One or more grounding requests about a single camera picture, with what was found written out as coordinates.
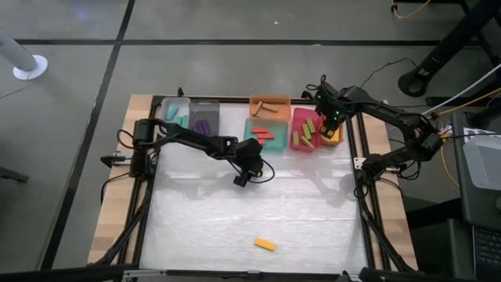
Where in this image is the pink plastic bin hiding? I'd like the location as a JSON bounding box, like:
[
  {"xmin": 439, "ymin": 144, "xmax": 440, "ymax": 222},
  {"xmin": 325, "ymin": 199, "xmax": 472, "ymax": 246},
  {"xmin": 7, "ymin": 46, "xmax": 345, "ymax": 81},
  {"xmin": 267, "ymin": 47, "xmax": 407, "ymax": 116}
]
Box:
[{"xmin": 288, "ymin": 107, "xmax": 323, "ymax": 153}]

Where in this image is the white pole with round base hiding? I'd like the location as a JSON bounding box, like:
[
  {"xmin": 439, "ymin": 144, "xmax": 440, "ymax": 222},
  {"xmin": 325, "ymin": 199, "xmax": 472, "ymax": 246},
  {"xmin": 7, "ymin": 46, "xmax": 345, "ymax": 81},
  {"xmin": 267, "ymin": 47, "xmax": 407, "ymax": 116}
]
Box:
[{"xmin": 0, "ymin": 25, "xmax": 49, "ymax": 81}]

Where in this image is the small orange tapered bin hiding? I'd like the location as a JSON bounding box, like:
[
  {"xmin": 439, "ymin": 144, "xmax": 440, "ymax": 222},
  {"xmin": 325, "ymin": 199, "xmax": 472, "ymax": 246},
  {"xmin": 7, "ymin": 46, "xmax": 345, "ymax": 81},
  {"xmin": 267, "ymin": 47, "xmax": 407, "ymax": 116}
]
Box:
[{"xmin": 319, "ymin": 123, "xmax": 345, "ymax": 147}]

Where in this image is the white cable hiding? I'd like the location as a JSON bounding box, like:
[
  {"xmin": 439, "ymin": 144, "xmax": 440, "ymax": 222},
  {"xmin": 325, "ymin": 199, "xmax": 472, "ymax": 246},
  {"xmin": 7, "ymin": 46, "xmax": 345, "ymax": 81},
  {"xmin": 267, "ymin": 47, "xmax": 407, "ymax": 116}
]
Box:
[{"xmin": 422, "ymin": 63, "xmax": 501, "ymax": 117}]

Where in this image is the clear plastic bin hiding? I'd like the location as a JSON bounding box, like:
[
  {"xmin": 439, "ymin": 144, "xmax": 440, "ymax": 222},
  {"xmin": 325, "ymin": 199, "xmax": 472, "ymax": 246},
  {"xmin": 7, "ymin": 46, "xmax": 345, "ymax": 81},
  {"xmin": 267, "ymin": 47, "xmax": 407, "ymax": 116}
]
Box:
[{"xmin": 160, "ymin": 96, "xmax": 191, "ymax": 130}]

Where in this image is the grey plastic box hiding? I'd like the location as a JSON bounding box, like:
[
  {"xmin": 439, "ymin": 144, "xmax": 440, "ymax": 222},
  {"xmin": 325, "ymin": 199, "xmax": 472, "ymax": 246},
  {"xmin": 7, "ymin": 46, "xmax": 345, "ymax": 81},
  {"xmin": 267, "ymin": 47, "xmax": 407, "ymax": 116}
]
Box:
[{"xmin": 463, "ymin": 134, "xmax": 501, "ymax": 192}]

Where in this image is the black furniture foot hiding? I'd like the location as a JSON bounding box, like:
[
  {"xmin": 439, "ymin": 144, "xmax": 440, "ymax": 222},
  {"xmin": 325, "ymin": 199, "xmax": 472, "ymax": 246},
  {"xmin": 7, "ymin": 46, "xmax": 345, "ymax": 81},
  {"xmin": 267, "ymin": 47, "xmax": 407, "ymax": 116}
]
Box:
[{"xmin": 0, "ymin": 166, "xmax": 30, "ymax": 184}]

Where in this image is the black floor stand pole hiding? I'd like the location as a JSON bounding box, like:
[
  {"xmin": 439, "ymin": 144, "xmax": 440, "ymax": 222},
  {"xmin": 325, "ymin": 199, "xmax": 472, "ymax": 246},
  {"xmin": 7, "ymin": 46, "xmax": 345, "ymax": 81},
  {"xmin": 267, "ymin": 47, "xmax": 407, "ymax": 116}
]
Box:
[{"xmin": 398, "ymin": 0, "xmax": 501, "ymax": 98}]

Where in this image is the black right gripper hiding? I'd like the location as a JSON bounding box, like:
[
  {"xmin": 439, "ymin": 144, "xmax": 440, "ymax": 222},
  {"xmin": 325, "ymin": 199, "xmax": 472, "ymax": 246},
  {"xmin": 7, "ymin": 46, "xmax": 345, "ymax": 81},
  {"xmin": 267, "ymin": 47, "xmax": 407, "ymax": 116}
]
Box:
[{"xmin": 315, "ymin": 84, "xmax": 353, "ymax": 138}]

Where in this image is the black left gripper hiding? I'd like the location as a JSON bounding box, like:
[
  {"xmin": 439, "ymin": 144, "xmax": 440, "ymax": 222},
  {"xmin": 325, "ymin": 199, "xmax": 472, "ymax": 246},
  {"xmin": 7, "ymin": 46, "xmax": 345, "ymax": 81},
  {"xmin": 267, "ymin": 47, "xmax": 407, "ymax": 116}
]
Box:
[{"xmin": 233, "ymin": 137, "xmax": 265, "ymax": 188}]

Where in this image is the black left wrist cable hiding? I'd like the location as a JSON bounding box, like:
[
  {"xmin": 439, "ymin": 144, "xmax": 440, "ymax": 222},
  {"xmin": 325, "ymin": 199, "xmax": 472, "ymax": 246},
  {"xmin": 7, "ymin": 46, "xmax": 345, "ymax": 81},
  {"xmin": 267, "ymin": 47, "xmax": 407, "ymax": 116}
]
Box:
[{"xmin": 226, "ymin": 156, "xmax": 276, "ymax": 185}]

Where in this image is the teal plastic bin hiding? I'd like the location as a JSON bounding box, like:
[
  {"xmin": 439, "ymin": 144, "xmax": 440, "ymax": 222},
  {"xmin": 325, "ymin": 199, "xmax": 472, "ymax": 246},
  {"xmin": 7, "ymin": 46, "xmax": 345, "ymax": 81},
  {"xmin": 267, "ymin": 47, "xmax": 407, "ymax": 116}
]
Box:
[{"xmin": 243, "ymin": 117, "xmax": 290, "ymax": 153}]

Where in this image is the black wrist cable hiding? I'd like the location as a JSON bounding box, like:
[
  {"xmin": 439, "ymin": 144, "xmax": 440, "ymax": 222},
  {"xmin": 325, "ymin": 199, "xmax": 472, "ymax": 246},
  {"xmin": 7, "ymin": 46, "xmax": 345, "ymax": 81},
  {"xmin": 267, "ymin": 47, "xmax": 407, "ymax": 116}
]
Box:
[
  {"xmin": 305, "ymin": 74, "xmax": 330, "ymax": 103},
  {"xmin": 226, "ymin": 156, "xmax": 276, "ymax": 185}
]

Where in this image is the black floor cable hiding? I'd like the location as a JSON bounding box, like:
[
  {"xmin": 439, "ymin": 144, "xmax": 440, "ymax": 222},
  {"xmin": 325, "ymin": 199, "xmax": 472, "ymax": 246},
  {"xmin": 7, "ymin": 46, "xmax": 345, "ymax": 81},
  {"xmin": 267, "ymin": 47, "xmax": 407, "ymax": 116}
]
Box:
[{"xmin": 359, "ymin": 57, "xmax": 419, "ymax": 90}]

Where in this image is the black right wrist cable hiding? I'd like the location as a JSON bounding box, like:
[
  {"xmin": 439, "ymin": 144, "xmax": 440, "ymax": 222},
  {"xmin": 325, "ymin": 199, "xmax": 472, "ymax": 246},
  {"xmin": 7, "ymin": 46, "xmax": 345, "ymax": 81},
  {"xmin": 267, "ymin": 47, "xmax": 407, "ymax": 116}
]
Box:
[{"xmin": 305, "ymin": 74, "xmax": 330, "ymax": 103}]

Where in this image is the black keyboard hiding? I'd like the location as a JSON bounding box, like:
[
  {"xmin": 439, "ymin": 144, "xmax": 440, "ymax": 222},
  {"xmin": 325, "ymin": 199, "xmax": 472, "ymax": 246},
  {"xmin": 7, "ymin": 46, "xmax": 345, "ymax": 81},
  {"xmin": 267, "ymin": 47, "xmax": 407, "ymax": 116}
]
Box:
[{"xmin": 471, "ymin": 225, "xmax": 501, "ymax": 273}]

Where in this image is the black aluminium table frame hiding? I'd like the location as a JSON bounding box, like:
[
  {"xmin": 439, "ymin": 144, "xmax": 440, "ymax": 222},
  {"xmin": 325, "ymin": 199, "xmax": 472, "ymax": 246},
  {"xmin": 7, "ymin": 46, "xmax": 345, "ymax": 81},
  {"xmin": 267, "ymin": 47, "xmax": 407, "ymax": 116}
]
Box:
[{"xmin": 92, "ymin": 93, "xmax": 418, "ymax": 282}]

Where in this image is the yellow cable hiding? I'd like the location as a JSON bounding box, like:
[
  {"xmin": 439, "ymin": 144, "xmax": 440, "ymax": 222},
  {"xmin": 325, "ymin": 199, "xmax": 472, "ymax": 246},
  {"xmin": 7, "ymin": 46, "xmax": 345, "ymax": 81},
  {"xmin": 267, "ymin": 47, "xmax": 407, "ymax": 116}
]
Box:
[
  {"xmin": 438, "ymin": 131, "xmax": 461, "ymax": 189},
  {"xmin": 428, "ymin": 88, "xmax": 501, "ymax": 120},
  {"xmin": 390, "ymin": 0, "xmax": 432, "ymax": 20}
]

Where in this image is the orange plastic bin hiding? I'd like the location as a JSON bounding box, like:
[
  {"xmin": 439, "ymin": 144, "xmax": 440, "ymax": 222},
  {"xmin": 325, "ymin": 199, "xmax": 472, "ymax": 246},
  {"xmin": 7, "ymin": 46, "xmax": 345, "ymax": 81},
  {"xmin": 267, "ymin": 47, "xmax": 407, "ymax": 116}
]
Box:
[{"xmin": 249, "ymin": 93, "xmax": 293, "ymax": 122}]

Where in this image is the grey plastic bin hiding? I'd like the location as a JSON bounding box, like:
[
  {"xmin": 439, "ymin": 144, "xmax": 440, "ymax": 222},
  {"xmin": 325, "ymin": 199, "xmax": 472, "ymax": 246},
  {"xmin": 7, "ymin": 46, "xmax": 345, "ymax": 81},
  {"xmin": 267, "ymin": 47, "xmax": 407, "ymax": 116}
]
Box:
[{"xmin": 187, "ymin": 99, "xmax": 221, "ymax": 138}]

